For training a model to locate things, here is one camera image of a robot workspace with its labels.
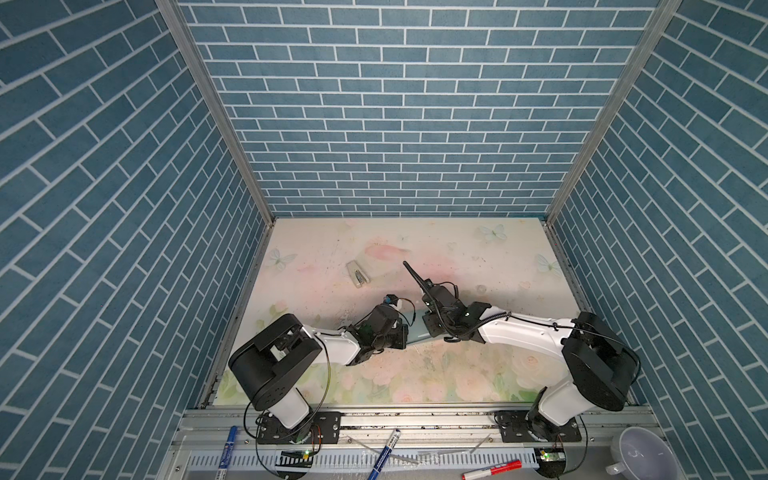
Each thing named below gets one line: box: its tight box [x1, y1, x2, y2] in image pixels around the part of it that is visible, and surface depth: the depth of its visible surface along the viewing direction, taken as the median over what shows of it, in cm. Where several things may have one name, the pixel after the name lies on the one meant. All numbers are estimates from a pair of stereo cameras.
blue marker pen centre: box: [368, 428, 402, 480], surface depth 71 cm
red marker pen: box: [462, 460, 523, 480], surface depth 69 cm
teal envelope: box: [401, 310, 432, 344], surface depth 82 cm
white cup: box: [605, 426, 682, 480], surface depth 68 cm
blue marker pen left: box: [215, 425, 238, 480], surface depth 70 cm
